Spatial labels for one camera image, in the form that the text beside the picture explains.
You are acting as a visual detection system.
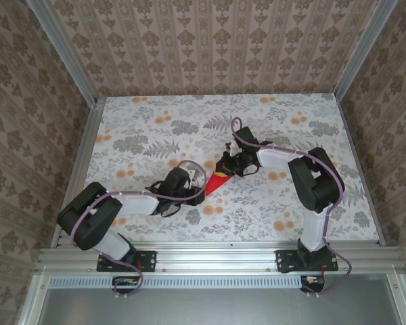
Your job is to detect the red cloth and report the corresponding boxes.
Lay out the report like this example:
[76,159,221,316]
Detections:
[204,158,240,198]

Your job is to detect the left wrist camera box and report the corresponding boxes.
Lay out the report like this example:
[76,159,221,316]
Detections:
[164,168,192,190]

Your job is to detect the aluminium side rail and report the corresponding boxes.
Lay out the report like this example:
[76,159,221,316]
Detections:
[50,97,106,248]

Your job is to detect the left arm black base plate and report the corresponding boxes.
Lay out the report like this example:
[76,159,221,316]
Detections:
[97,249,157,273]

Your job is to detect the small black circuit board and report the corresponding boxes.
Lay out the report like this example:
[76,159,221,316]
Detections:
[300,274,326,293]
[112,276,143,295]

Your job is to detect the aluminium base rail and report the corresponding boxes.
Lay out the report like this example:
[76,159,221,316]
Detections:
[35,246,405,274]

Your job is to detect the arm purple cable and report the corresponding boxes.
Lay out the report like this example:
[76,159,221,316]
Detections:
[69,160,207,301]
[230,116,355,299]

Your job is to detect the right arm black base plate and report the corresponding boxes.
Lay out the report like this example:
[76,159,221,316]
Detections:
[276,249,339,274]

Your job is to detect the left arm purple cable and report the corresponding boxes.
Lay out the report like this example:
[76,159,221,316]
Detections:
[69,160,207,301]

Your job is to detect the slotted grey cable duct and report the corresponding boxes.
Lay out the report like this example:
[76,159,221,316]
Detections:
[49,274,304,287]

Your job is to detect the grey metal panel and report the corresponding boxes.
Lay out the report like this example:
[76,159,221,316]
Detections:
[16,273,406,325]

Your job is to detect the floral patterned tablecloth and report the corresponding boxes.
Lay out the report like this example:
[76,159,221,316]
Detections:
[69,94,382,243]

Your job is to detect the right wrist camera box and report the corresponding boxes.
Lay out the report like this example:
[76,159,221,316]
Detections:
[236,125,261,150]

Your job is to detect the aluminium frame post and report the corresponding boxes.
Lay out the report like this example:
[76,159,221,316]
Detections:
[334,0,392,99]
[28,0,101,106]

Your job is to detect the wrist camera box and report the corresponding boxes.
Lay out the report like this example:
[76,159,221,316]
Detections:
[236,125,261,150]
[164,168,192,190]

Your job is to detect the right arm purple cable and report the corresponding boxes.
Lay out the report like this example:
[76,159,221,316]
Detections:
[230,116,355,299]

